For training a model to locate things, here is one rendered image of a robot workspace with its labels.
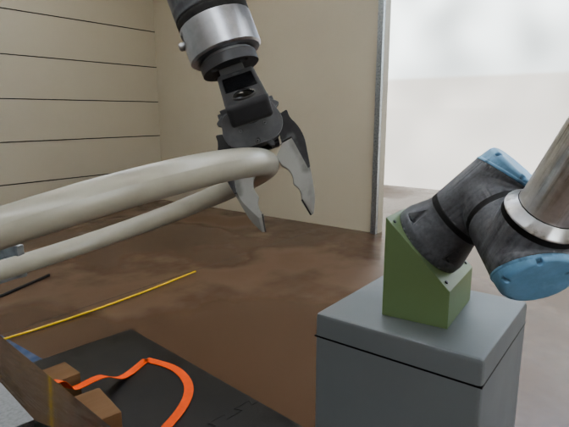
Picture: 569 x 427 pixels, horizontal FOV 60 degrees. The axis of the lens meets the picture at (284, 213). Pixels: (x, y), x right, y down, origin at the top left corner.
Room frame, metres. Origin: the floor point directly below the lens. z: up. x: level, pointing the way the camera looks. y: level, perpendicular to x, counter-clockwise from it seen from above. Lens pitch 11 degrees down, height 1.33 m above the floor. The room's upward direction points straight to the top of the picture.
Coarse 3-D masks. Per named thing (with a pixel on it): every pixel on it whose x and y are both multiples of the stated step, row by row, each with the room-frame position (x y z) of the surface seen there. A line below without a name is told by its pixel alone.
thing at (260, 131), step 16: (240, 48) 0.60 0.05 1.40; (208, 64) 0.60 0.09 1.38; (224, 64) 0.60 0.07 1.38; (240, 64) 0.61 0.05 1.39; (208, 80) 0.64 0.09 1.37; (272, 96) 0.61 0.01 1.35; (224, 112) 0.59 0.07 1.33; (224, 128) 0.58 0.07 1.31; (240, 128) 0.58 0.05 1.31; (256, 128) 0.58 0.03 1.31; (272, 128) 0.58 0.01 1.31; (240, 144) 0.58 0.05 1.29; (256, 144) 0.58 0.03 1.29; (272, 144) 0.58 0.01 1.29
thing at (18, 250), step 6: (18, 246) 0.71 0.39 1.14; (0, 252) 0.72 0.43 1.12; (6, 252) 0.72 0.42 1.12; (12, 252) 0.71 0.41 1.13; (18, 252) 0.71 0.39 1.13; (24, 252) 0.71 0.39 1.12; (0, 258) 0.72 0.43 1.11; (18, 276) 0.70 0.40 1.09; (24, 276) 0.71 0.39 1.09; (0, 282) 0.68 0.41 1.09
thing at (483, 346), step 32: (320, 320) 1.13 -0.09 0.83; (352, 320) 1.09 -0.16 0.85; (384, 320) 1.09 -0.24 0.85; (480, 320) 1.09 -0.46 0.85; (512, 320) 1.10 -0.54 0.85; (320, 352) 1.13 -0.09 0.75; (352, 352) 1.08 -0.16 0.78; (384, 352) 1.03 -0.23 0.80; (416, 352) 0.98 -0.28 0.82; (448, 352) 0.94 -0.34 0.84; (480, 352) 0.93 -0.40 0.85; (512, 352) 1.11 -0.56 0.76; (320, 384) 1.13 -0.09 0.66; (352, 384) 1.07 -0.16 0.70; (384, 384) 1.02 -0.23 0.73; (416, 384) 0.98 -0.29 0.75; (448, 384) 0.94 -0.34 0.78; (480, 384) 0.90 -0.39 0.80; (512, 384) 1.14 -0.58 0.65; (320, 416) 1.13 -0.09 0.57; (352, 416) 1.07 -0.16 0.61; (384, 416) 1.02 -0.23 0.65; (416, 416) 0.98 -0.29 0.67; (448, 416) 0.94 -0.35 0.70; (480, 416) 0.91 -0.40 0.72; (512, 416) 1.18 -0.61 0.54
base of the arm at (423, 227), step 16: (416, 208) 1.16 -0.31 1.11; (432, 208) 1.12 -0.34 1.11; (416, 224) 1.12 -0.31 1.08; (432, 224) 1.10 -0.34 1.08; (448, 224) 1.08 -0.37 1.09; (416, 240) 1.10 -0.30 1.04; (432, 240) 1.09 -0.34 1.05; (448, 240) 1.08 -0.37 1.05; (464, 240) 1.08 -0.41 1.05; (432, 256) 1.09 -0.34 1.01; (448, 256) 1.10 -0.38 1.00; (464, 256) 1.11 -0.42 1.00; (448, 272) 1.11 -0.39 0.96
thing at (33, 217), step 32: (192, 160) 0.41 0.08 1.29; (224, 160) 0.44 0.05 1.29; (256, 160) 0.48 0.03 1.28; (64, 192) 0.35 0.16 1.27; (96, 192) 0.36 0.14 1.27; (128, 192) 0.37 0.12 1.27; (160, 192) 0.39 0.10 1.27; (224, 192) 0.72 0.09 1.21; (0, 224) 0.33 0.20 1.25; (32, 224) 0.34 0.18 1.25; (64, 224) 0.35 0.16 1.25; (128, 224) 0.78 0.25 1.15; (160, 224) 0.78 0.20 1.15; (32, 256) 0.71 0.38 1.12; (64, 256) 0.74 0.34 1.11
